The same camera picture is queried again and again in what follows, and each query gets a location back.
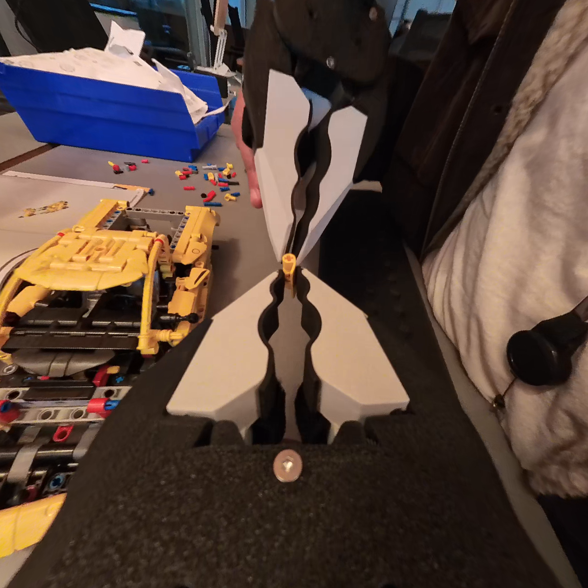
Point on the wooden articulated stand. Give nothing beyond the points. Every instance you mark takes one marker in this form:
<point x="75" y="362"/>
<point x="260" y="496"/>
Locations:
<point x="220" y="41"/>

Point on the scatter of small coloured pins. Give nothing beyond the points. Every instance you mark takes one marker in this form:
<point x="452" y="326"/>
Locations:
<point x="216" y="181"/>

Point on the blue storage bin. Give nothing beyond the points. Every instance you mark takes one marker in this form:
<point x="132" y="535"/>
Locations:
<point x="115" y="115"/>

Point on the grey desk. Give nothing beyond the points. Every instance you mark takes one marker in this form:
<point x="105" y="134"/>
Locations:
<point x="239" y="229"/>

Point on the instruction booklet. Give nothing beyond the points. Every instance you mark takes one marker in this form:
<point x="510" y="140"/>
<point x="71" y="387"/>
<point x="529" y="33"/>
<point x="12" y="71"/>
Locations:
<point x="46" y="197"/>

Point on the yellow connector brick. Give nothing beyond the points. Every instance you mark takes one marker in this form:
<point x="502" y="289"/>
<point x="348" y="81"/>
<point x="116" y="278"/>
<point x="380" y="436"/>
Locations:
<point x="289" y="271"/>

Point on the yellow toy brick car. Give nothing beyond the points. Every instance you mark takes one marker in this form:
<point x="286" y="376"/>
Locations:
<point x="92" y="257"/>

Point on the person's fleece-lined jacket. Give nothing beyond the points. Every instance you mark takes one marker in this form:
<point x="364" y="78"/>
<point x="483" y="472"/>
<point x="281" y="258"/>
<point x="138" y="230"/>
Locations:
<point x="459" y="115"/>

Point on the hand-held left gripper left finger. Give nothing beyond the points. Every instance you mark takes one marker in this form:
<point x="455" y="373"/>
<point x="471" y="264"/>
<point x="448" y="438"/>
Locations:
<point x="216" y="367"/>

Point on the person's right hand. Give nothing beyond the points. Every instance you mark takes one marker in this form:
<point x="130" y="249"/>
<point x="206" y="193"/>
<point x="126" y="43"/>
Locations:
<point x="250" y="183"/>

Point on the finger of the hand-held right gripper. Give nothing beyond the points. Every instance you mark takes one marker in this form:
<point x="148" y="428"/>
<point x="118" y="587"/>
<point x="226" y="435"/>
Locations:
<point x="340" y="151"/>
<point x="275" y="160"/>

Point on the person's white sweater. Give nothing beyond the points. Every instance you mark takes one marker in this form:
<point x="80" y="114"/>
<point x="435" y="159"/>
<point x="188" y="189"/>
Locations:
<point x="505" y="252"/>

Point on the white crumpled papers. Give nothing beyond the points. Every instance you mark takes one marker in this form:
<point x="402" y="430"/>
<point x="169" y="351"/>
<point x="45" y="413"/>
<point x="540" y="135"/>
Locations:
<point x="92" y="64"/>

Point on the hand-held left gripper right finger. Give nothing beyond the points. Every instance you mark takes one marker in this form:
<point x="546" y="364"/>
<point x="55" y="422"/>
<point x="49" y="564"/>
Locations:
<point x="358" y="367"/>

